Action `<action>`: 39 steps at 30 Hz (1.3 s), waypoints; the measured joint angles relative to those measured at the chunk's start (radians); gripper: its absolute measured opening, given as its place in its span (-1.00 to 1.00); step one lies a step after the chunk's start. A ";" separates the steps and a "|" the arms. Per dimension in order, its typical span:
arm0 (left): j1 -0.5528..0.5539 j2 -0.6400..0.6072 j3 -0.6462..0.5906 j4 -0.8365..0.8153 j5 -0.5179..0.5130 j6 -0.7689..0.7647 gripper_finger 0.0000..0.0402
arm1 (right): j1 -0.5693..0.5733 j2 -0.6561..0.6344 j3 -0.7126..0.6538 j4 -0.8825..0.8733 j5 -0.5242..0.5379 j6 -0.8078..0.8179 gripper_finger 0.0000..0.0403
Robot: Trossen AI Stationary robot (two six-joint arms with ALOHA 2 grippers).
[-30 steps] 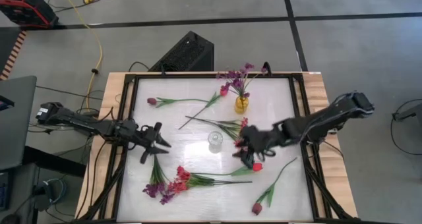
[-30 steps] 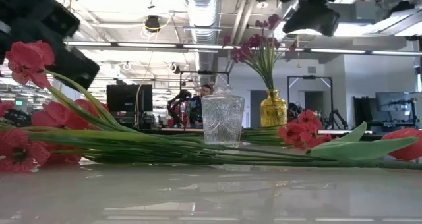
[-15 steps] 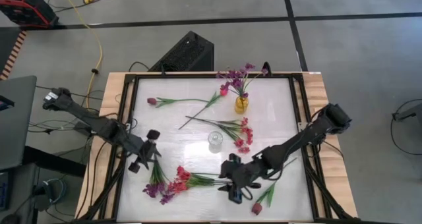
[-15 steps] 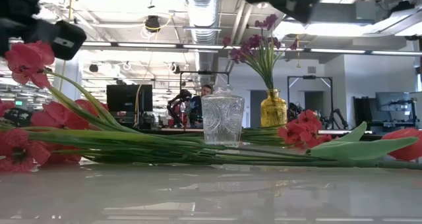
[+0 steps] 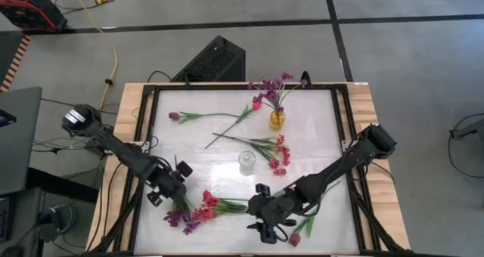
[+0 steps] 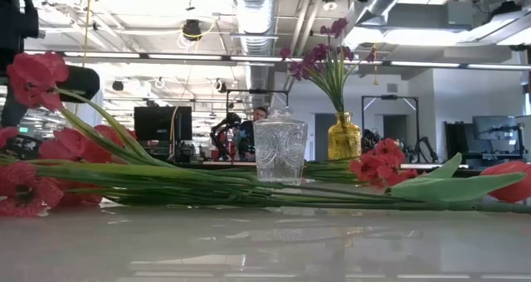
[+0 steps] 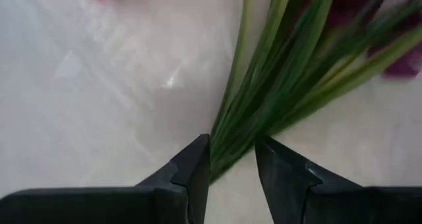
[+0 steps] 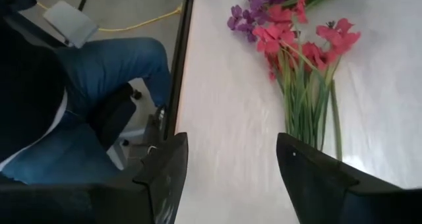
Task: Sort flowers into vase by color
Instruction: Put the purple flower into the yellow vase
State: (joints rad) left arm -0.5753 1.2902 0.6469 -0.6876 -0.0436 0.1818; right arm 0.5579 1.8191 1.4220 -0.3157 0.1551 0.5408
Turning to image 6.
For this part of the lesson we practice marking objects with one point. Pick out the black metal stand frame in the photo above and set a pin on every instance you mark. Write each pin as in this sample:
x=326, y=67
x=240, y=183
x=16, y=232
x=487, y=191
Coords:
x=257, y=91
x=390, y=96

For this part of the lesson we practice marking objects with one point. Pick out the silver ribbed ventilation duct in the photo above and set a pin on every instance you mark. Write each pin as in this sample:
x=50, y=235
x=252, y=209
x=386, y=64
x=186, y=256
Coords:
x=253, y=16

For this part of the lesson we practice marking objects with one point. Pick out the purple flower bunch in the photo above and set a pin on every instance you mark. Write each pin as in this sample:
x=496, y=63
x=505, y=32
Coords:
x=319, y=52

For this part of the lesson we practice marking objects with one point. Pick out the green exit sign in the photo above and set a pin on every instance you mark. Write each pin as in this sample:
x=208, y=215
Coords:
x=23, y=129

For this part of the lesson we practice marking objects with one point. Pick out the smooth silver ventilation duct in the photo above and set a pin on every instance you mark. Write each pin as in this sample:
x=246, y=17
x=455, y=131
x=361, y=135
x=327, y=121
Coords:
x=386, y=0

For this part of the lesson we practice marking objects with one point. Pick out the black background robot arm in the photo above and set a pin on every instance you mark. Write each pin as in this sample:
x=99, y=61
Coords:
x=224, y=126

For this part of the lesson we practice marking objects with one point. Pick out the large red flower bunch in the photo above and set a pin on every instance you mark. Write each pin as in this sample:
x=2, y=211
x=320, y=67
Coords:
x=74, y=147

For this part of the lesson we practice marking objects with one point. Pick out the black metal table frame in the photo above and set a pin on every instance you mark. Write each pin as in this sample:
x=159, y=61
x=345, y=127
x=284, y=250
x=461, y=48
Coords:
x=215, y=164

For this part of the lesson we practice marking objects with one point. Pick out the black computer monitor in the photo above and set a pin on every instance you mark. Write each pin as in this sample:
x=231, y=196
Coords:
x=159, y=122

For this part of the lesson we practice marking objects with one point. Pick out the grey computer monitor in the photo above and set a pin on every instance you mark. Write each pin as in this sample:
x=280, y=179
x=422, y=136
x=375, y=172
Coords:
x=493, y=126

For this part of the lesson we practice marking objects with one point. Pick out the person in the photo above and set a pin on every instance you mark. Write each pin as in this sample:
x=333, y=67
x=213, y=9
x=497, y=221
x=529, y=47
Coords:
x=251, y=137

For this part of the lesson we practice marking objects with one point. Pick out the yellow glass vase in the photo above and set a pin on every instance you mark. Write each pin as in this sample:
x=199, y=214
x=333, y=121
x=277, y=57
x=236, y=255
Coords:
x=344, y=139

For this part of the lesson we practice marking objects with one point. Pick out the long ceiling light bar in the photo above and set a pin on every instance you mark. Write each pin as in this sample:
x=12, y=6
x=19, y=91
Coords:
x=186, y=56

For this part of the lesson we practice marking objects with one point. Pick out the black ceiling dome device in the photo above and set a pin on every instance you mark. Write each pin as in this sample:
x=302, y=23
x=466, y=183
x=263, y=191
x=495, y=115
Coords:
x=192, y=29

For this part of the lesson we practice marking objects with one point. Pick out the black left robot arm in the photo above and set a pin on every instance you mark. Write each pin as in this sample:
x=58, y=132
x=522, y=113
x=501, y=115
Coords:
x=12, y=16

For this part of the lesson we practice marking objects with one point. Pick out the clear patterned glass vase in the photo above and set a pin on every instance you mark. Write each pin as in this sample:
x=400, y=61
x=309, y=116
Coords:
x=280, y=149

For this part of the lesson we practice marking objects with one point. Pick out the white pillar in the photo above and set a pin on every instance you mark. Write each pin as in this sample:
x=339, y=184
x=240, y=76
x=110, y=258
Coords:
x=89, y=112

